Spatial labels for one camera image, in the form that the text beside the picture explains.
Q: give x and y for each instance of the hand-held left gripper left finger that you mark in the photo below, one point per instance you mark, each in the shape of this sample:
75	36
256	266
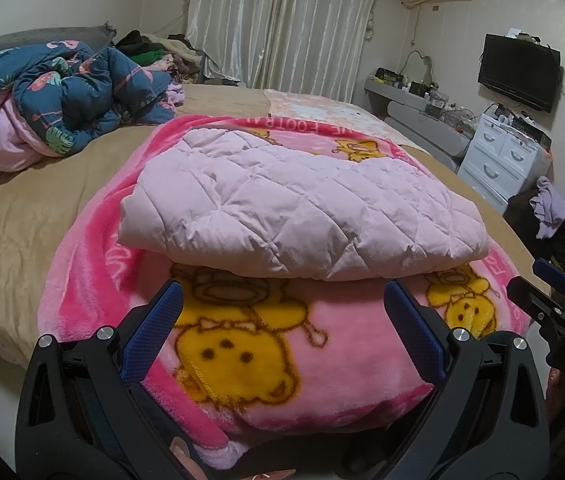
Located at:
152	335

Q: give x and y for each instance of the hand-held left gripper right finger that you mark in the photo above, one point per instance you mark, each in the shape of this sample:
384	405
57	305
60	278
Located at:
415	335

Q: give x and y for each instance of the pink quilted jacket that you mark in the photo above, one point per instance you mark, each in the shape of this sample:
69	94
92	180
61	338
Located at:
287	210

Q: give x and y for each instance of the pile of clothes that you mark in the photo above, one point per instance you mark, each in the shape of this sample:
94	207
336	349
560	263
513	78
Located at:
162	55

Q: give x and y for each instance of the person's right hand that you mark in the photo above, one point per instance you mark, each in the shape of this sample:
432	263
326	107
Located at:
555	385

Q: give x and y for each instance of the person's left hand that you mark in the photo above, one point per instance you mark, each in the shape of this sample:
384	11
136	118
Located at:
182	457

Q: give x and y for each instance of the dark chair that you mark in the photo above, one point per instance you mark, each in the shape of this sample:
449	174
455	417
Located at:
517	220

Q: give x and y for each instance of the lilac cloth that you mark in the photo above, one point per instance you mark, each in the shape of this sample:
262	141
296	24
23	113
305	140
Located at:
550	207

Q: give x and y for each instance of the pink printed blanket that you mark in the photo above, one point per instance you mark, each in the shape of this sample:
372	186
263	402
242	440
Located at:
242	360

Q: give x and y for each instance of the white drawer cabinet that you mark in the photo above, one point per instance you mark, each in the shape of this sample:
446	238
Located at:
497	160

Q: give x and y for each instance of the black box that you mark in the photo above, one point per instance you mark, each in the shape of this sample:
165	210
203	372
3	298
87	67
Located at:
532	137

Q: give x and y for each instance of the black television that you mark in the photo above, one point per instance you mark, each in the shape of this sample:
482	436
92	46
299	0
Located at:
520	72

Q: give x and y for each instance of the clutter of small items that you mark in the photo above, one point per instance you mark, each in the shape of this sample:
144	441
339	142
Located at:
432	100

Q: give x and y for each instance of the grey desk with clutter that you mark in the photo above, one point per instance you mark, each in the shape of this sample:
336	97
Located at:
412	110

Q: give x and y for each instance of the small lilac garment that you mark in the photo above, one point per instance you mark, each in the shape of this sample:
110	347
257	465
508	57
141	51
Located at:
176	95

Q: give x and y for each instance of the peach printed sheet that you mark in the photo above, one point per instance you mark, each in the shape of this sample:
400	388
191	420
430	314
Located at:
312	105

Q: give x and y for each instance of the blue floral duvet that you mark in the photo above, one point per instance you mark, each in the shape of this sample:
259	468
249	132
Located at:
87	90

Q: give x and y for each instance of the grey headboard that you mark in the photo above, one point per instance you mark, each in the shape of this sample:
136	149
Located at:
27	40

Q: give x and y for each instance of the white curtain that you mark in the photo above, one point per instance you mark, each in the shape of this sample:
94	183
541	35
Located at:
287	25

